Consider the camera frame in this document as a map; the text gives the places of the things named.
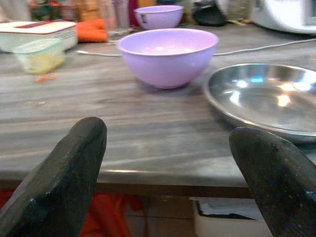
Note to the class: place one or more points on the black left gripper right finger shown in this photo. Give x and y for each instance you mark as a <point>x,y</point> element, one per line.
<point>279,180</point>

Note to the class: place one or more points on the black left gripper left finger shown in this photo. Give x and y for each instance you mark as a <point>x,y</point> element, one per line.
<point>59,182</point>

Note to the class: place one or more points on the red fabric under table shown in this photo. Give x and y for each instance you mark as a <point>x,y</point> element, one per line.
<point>108,214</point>

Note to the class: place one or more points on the white cardboard box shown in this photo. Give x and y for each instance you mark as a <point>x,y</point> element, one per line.
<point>227,217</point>

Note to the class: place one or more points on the stainless steel plate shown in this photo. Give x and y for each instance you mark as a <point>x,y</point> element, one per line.
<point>266,98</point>

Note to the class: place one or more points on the clear container with green lid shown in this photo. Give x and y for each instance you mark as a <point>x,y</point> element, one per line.
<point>39,56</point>

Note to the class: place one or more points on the white box with red lid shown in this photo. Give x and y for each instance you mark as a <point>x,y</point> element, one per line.
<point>37,34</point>

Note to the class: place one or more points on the orange cloth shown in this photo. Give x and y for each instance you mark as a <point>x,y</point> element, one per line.
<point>91,30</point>

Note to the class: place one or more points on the large lilac plastic bowl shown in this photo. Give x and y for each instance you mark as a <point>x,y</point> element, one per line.
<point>168,58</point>

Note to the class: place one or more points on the white kitchen appliance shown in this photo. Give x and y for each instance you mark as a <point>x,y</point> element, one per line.
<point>284,14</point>

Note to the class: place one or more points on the clear glass tumbler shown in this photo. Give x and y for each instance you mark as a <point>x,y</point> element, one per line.
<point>116,16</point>

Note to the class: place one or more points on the black rounded object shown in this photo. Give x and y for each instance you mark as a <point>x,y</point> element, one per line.
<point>208,14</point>

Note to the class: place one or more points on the small lilac plastic bowl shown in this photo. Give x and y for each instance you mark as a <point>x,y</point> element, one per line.
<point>159,16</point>

